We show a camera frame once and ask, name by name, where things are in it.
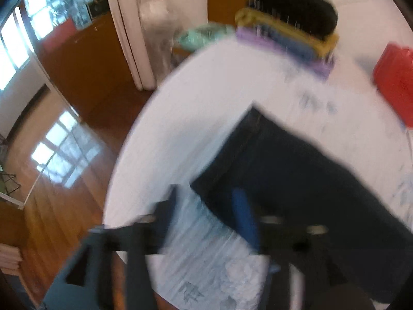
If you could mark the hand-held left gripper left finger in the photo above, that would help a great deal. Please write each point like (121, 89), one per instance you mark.
(166, 213)

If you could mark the red box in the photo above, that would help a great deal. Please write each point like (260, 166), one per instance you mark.
(395, 77)

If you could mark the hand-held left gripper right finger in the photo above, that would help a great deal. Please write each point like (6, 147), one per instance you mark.
(246, 216)

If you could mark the white curtain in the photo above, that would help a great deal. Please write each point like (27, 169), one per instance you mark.
(135, 29)

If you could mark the wooden cabinet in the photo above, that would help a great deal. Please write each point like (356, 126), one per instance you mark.
(87, 61)

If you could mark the stack of folded clothes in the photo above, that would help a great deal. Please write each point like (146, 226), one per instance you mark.
(290, 22)

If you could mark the white floral bed sheet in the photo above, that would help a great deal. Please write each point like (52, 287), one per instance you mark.
(206, 103)

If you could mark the window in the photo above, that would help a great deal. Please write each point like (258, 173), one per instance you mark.
(13, 48)

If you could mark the dark navy pants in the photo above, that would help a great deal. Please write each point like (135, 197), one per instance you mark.
(290, 174)

